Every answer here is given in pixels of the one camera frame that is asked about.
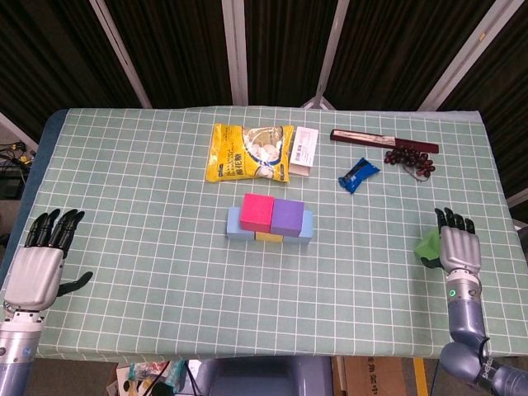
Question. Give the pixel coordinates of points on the colourful printed packaging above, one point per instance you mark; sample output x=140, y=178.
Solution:
x=140, y=379

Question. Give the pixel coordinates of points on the blue snack packet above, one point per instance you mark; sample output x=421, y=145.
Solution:
x=356, y=175

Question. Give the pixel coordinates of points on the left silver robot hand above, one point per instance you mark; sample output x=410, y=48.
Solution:
x=37, y=272

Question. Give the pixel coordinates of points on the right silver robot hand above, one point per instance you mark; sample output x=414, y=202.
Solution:
x=458, y=247

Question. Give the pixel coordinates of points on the green checked tablecloth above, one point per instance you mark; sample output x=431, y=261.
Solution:
x=264, y=305

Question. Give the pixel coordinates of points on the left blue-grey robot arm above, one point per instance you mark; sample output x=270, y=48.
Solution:
x=14, y=354

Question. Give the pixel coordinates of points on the white metal frame post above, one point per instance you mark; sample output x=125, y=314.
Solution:
x=466, y=53
x=330, y=53
x=235, y=49
x=119, y=53
x=16, y=130
x=520, y=200

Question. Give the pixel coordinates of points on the yellow foam cube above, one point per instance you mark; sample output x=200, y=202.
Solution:
x=268, y=237

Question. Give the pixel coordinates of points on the dark red folded fan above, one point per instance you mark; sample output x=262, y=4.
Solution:
x=363, y=137

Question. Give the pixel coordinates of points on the purple foam cube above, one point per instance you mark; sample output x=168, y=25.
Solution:
x=286, y=216

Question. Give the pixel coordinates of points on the yellow marshmallow bag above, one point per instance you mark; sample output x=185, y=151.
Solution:
x=227, y=161

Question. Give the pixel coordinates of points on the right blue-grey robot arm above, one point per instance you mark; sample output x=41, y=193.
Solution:
x=474, y=330

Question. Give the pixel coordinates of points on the green foam cube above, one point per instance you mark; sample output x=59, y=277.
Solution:
x=429, y=247

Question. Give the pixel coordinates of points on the pink-red foam cube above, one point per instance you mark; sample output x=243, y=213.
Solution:
x=257, y=212

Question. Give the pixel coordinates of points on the blue-grey robot torso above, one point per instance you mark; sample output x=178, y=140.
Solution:
x=264, y=377

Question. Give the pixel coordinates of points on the light blue foam cube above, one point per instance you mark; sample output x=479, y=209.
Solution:
x=307, y=227
x=233, y=227

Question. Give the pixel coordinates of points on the dark red grape bunch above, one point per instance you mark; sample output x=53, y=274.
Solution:
x=404, y=156

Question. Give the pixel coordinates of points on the brown cardboard box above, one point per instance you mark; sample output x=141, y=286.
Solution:
x=371, y=377

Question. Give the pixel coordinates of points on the dark pleated curtain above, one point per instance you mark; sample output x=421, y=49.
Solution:
x=181, y=41

